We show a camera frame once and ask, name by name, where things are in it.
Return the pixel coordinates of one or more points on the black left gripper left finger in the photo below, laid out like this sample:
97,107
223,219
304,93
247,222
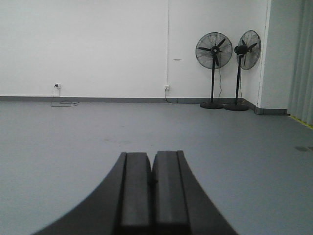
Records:
120,205

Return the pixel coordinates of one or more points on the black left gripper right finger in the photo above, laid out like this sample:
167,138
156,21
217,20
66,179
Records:
180,204

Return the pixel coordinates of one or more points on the grey curtain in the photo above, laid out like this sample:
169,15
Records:
301,97

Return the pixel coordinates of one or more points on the black pedestal fan left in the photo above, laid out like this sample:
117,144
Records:
213,51

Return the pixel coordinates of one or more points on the black pedestal fan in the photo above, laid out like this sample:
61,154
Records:
213,51
248,52

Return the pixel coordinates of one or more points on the black pedestal fan right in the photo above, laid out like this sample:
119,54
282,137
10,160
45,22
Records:
248,52

